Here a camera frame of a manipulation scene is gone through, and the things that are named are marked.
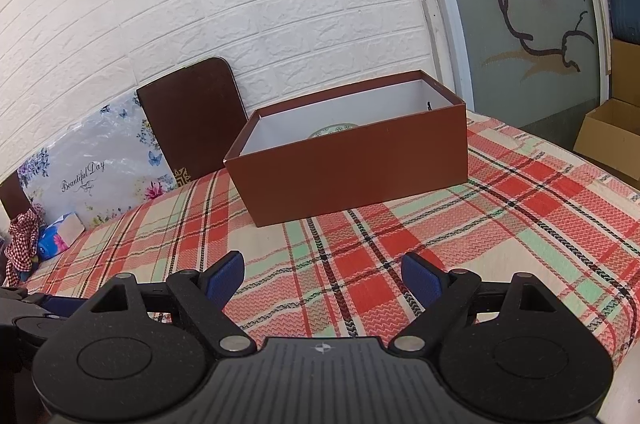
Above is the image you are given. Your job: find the clear printed tape roll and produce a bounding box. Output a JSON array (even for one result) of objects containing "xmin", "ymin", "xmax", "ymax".
[{"xmin": 309, "ymin": 122, "xmax": 359, "ymax": 139}]

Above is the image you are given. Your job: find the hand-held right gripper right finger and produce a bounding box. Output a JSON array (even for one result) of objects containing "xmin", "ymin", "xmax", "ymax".
[{"xmin": 389, "ymin": 253, "xmax": 576, "ymax": 352}]

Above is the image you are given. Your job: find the plaid blanket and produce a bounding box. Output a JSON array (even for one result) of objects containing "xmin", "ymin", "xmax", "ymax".
[{"xmin": 22, "ymin": 109, "xmax": 640, "ymax": 370}]

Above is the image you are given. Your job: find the floral wrapped panel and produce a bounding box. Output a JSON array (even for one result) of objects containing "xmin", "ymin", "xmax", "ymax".
[{"xmin": 16, "ymin": 93, "xmax": 182, "ymax": 227}]

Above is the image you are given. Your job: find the frosted glass cartoon door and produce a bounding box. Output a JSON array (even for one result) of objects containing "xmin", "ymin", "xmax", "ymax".
[{"xmin": 407, "ymin": 0, "xmax": 613, "ymax": 130}]

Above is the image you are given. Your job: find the blue tissue pack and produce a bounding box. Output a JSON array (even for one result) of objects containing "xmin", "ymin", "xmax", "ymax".
[{"xmin": 36, "ymin": 212, "xmax": 87, "ymax": 261}]

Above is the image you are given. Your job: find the brown cardboard box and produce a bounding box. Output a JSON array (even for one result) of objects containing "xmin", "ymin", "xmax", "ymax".
[{"xmin": 223, "ymin": 70, "xmax": 469, "ymax": 228}]

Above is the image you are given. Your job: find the red checked cloth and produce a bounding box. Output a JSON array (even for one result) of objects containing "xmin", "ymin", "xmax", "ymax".
[{"xmin": 4, "ymin": 208, "xmax": 45, "ymax": 284}]

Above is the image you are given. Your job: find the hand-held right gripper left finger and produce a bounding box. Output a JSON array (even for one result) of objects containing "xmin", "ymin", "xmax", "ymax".
[{"xmin": 70, "ymin": 251, "xmax": 256, "ymax": 352}]

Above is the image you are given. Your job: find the small dark brown board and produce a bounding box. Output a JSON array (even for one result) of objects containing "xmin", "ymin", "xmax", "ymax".
[{"xmin": 0, "ymin": 175, "xmax": 32, "ymax": 217}]

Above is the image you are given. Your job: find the open plain cardboard box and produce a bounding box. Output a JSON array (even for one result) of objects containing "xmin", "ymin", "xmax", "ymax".
[{"xmin": 573, "ymin": 38, "xmax": 640, "ymax": 191}]

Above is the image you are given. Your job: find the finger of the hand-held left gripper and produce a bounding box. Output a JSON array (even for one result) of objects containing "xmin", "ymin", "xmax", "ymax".
[{"xmin": 14, "ymin": 295, "xmax": 91, "ymax": 346}]

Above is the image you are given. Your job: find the blue chair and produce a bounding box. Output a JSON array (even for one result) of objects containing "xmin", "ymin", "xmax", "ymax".
[{"xmin": 606, "ymin": 0, "xmax": 640, "ymax": 44}]

